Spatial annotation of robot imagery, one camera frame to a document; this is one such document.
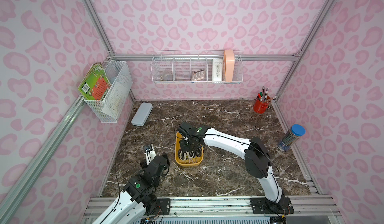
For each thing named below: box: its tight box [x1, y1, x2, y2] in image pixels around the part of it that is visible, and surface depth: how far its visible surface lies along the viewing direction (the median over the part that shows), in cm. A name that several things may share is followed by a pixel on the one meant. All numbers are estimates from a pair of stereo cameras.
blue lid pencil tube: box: [278, 124, 306, 152], surface depth 82 cm
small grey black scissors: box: [178, 149, 187, 160], surface depth 89 cm
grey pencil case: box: [131, 102, 153, 127], surface depth 112 cm
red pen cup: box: [253, 97, 269, 114], surface depth 112 cm
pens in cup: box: [257, 86, 273, 103], surface depth 109 cm
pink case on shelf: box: [223, 49, 235, 82], surface depth 84 cm
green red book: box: [77, 62, 112, 101], surface depth 73 cm
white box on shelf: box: [212, 59, 223, 82], surface depth 95 cm
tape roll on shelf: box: [160, 73, 173, 81], surface depth 97 cm
